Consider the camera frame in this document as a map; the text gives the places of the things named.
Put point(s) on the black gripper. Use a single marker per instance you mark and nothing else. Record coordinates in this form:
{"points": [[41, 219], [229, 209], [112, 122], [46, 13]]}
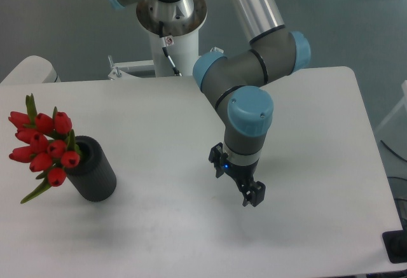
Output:
{"points": [[252, 191]]}

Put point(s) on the black ribbed cylindrical vase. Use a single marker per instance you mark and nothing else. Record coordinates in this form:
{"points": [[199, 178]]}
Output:
{"points": [[93, 177]]}

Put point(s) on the red tulip bouquet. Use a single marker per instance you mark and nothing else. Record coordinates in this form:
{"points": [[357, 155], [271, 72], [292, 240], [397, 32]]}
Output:
{"points": [[50, 145]]}

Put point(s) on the white rounded chair back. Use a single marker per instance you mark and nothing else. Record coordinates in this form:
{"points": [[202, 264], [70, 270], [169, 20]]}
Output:
{"points": [[32, 70]]}

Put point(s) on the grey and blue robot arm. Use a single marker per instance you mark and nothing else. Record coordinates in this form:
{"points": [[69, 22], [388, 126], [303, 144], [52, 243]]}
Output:
{"points": [[234, 87]]}

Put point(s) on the white side furniture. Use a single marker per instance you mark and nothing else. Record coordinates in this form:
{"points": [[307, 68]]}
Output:
{"points": [[394, 122]]}

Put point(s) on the black device at table edge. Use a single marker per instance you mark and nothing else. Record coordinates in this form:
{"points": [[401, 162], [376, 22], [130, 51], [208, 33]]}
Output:
{"points": [[395, 245]]}

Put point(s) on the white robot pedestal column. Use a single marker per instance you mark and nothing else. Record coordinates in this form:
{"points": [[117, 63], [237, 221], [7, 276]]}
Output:
{"points": [[183, 50]]}

